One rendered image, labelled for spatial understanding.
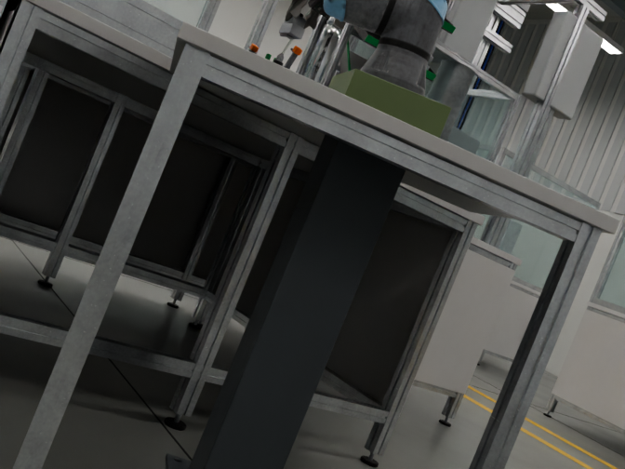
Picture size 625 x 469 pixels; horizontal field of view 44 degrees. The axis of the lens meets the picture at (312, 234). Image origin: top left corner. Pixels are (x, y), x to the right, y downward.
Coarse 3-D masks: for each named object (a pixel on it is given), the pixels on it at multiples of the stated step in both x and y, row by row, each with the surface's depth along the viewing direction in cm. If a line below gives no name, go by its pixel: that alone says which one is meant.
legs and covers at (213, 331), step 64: (0, 64) 162; (128, 64) 177; (192, 128) 333; (256, 128) 197; (256, 192) 356; (256, 256) 205; (384, 256) 277; (448, 256) 247; (0, 320) 174; (384, 320) 266; (192, 384) 204; (384, 384) 257; (384, 448) 247
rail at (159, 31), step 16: (64, 0) 172; (80, 0) 174; (96, 0) 176; (112, 0) 178; (128, 0) 180; (96, 16) 177; (112, 16) 179; (128, 16) 181; (144, 16) 183; (160, 16) 185; (128, 32) 181; (144, 32) 183; (160, 32) 185; (176, 32) 187; (160, 48) 186
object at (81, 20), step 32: (32, 0) 161; (96, 32) 170; (64, 64) 285; (96, 64) 236; (160, 64) 179; (128, 96) 311; (160, 96) 254; (224, 128) 279; (416, 192) 229; (480, 224) 246
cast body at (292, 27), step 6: (294, 18) 221; (300, 18) 223; (282, 24) 225; (288, 24) 222; (294, 24) 220; (300, 24) 223; (282, 30) 224; (288, 30) 221; (294, 30) 221; (300, 30) 222; (282, 36) 228; (288, 36) 225; (294, 36) 223; (300, 36) 222
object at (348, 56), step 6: (348, 42) 242; (348, 48) 240; (342, 54) 242; (348, 54) 238; (354, 54) 248; (342, 60) 240; (348, 60) 236; (354, 60) 246; (360, 60) 248; (366, 60) 251; (342, 66) 238; (348, 66) 235; (354, 66) 244; (360, 66) 246; (342, 72) 237
